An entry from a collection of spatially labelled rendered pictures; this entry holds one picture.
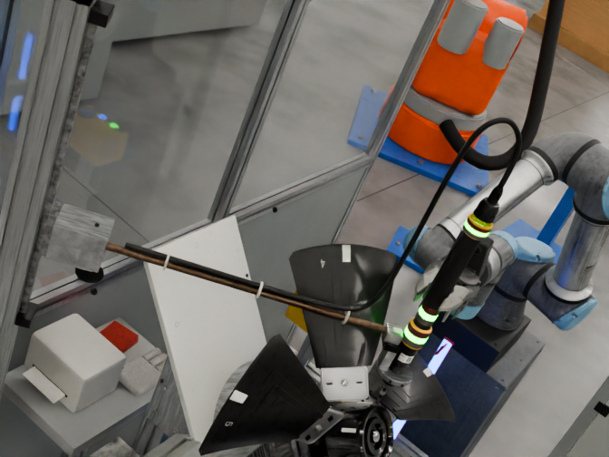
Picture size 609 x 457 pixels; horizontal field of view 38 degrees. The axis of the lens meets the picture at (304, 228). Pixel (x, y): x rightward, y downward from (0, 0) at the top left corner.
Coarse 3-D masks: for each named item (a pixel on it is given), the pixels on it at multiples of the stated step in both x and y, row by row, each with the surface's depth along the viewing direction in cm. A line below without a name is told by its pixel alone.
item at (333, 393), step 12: (324, 372) 164; (336, 372) 164; (348, 372) 165; (360, 372) 165; (324, 384) 164; (336, 384) 164; (348, 384) 164; (360, 384) 165; (324, 396) 164; (336, 396) 164; (348, 396) 164; (360, 396) 164
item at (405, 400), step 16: (416, 368) 189; (416, 384) 184; (432, 384) 189; (384, 400) 174; (400, 400) 177; (416, 400) 180; (432, 400) 185; (448, 400) 190; (400, 416) 173; (416, 416) 176; (432, 416) 181; (448, 416) 186
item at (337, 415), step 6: (324, 414) 155; (330, 414) 156; (336, 414) 157; (342, 414) 157; (318, 420) 155; (324, 420) 156; (336, 420) 158; (312, 426) 156; (324, 426) 158; (330, 426) 159; (306, 432) 156; (312, 432) 157; (324, 432) 159; (300, 438) 157; (312, 438) 159; (318, 438) 160
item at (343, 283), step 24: (312, 264) 163; (336, 264) 165; (360, 264) 167; (384, 264) 169; (312, 288) 164; (336, 288) 165; (360, 288) 166; (312, 312) 164; (360, 312) 165; (384, 312) 167; (312, 336) 164; (336, 336) 164; (360, 336) 165; (336, 360) 164; (360, 360) 164
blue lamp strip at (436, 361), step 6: (444, 342) 199; (444, 348) 199; (444, 354) 200; (432, 360) 202; (438, 360) 201; (432, 366) 202; (438, 366) 201; (432, 372) 203; (396, 426) 213; (396, 432) 213
